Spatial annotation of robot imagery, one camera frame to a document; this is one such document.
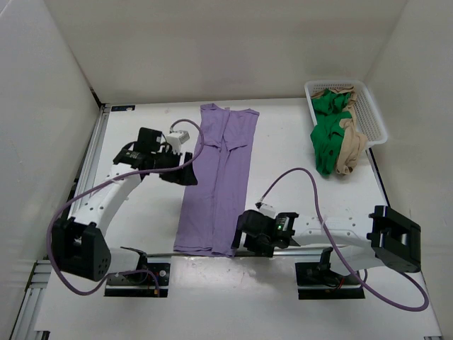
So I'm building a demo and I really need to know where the purple t shirt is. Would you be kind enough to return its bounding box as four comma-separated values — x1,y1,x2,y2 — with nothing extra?
173,103,259,257

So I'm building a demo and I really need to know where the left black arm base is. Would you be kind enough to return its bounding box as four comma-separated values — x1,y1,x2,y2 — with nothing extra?
104,257,171,298

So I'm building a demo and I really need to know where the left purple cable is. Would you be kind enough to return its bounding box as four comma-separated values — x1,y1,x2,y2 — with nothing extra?
46,118,205,295

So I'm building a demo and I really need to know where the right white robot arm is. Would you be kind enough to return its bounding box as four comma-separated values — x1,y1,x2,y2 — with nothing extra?
231,204,421,283

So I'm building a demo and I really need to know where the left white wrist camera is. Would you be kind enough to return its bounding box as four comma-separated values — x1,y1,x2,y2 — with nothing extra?
165,130,190,149

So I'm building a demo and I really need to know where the white plastic basket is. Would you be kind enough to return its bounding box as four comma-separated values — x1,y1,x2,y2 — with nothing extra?
304,79,388,148

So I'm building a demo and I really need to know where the dark table label sticker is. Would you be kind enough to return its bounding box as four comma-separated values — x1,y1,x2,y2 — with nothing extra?
110,105,135,112

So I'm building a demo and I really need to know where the green t shirt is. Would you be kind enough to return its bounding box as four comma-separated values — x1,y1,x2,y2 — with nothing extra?
310,89,352,176

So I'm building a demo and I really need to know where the purple cable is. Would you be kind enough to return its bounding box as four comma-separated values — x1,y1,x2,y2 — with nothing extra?
255,167,430,312
46,118,205,295

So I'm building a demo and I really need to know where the beige t shirt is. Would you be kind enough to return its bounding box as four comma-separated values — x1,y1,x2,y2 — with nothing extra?
311,87,368,175

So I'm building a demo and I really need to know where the aluminium frame rail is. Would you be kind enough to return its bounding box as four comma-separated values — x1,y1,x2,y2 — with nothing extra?
10,103,110,339

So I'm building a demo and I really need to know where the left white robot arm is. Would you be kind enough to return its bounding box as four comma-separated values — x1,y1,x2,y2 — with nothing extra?
50,127,197,283

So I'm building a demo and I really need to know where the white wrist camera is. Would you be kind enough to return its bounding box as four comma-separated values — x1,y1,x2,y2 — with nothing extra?
256,201,276,219
165,130,190,149

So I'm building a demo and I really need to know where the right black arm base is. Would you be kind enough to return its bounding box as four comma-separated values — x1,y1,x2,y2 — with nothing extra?
295,247,365,300

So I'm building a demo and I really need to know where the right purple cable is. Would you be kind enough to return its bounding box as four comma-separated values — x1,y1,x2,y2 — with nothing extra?
255,167,430,312

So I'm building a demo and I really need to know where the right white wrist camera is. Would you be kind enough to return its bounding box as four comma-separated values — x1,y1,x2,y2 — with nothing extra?
256,201,276,219

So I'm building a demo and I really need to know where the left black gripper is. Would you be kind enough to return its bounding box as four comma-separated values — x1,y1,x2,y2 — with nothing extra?
151,147,198,187

